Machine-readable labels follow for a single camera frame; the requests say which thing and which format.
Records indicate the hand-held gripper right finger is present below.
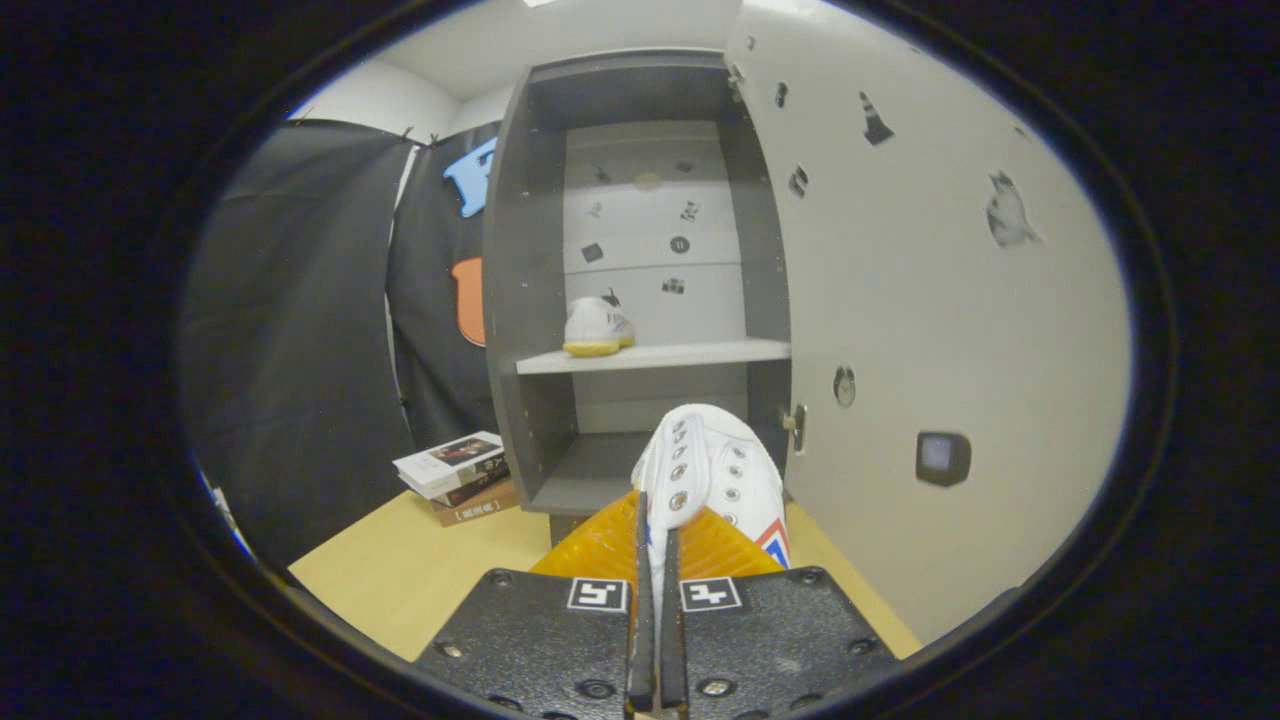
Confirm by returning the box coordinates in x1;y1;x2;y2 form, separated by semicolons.
660;505;898;720

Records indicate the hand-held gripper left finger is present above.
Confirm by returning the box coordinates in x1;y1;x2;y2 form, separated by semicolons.
415;490;656;720

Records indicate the white canvas shoe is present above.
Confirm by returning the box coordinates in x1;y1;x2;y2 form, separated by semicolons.
630;403;793;601
562;295;636;358

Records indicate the beige shoe cabinet door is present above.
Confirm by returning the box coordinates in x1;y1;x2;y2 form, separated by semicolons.
725;0;1134;646

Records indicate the grey shoe cabinet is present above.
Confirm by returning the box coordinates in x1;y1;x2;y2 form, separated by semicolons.
483;50;793;546

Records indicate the brown cover book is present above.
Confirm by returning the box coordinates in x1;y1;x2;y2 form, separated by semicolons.
430;478;521;528

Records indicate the dark cover book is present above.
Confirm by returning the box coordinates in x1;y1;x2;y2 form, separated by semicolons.
400;455;511;509

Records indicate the white cover book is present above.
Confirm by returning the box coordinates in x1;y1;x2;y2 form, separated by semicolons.
393;431;506;498

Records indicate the black backdrop cloth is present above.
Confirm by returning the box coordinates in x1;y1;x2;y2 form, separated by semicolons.
178;118;501;571

